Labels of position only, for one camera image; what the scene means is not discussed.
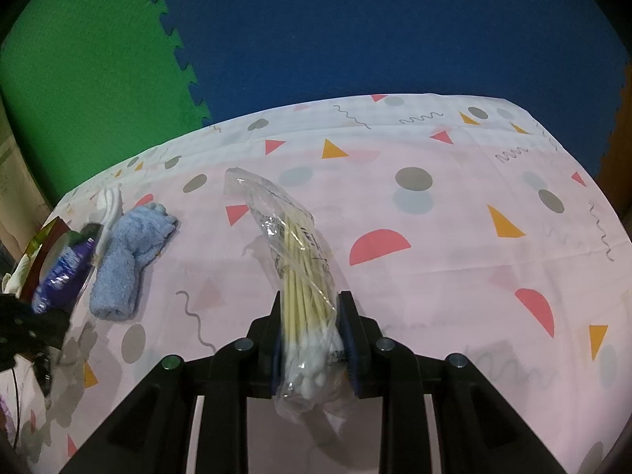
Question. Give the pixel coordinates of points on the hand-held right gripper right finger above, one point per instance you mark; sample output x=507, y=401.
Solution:
x=348, y=350

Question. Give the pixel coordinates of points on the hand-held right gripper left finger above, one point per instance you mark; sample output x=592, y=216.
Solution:
x=276, y=355

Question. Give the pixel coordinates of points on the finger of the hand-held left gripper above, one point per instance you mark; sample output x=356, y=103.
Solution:
x=49, y=328

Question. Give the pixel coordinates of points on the blue plastic packet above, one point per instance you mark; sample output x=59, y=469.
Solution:
x=64, y=266

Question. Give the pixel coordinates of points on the gold and red tin box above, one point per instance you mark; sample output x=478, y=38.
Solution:
x=49, y=242

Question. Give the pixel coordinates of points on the clear bag of cotton swabs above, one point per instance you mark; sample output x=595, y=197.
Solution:
x=296, y=256

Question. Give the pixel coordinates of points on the cream cotton glove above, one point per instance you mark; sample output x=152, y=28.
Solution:
x=15, y=279

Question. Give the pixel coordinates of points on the person's patterned clothing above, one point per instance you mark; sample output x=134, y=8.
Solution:
x=6, y=419

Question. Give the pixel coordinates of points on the light blue towel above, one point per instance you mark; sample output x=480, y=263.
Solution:
x=123, y=256

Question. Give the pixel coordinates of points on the cardboard box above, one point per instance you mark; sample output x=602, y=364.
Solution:
x=15, y=197

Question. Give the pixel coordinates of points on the pink patterned tablecloth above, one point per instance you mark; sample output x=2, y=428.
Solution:
x=444, y=256

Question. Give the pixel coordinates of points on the plain white sock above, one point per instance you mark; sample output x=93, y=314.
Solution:
x=111, y=205

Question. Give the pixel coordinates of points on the green foam mat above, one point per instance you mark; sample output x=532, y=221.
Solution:
x=89, y=84

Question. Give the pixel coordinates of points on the blue foam mat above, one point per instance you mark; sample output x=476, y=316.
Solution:
x=395, y=24

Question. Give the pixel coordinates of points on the orange foam mat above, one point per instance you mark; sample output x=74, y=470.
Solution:
x=619, y=158

